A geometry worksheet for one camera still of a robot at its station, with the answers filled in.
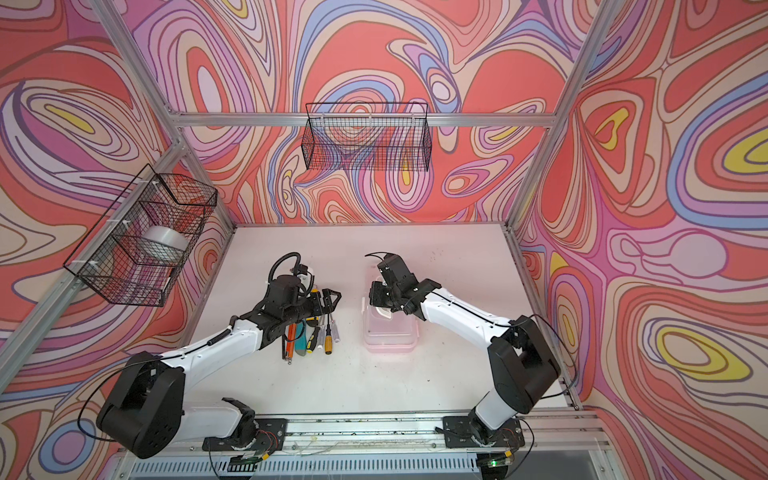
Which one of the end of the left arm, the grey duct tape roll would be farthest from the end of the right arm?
the grey duct tape roll

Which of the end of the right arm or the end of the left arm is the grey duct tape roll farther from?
the end of the right arm

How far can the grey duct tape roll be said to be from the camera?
0.72 meters
